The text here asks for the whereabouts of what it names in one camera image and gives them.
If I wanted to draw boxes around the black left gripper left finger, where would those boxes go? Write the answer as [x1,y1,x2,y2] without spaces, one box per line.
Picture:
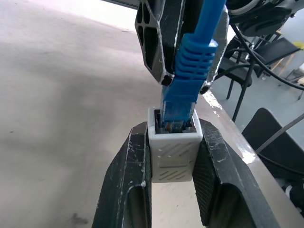
[91,121,153,228]

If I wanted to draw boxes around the black chairs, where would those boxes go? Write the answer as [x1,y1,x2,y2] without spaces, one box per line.
[241,107,304,181]

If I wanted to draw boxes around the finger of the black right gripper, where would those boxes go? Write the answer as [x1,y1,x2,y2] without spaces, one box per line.
[134,0,186,87]
[199,0,230,95]

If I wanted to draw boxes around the white cable coupler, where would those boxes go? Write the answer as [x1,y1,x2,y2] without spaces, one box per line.
[147,107,204,183]

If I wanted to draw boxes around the thin grey cable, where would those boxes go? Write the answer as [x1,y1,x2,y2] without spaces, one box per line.
[255,117,304,153]

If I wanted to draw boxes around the silver metal frame bar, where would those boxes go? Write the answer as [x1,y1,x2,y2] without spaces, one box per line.
[101,0,141,9]

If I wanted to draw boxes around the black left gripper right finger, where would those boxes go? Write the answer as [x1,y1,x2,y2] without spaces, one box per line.
[191,118,281,228]

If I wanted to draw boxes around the blue ethernet cable plug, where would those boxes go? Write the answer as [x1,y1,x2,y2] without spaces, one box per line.
[160,0,228,133]

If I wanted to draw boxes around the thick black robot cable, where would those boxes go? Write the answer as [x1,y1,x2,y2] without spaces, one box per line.
[230,23,304,90]

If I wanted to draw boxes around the dark round robot housing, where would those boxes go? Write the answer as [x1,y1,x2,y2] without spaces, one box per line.
[227,0,295,38]

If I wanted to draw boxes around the black folding chair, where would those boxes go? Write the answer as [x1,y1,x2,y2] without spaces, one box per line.
[251,37,301,79]
[217,35,265,122]

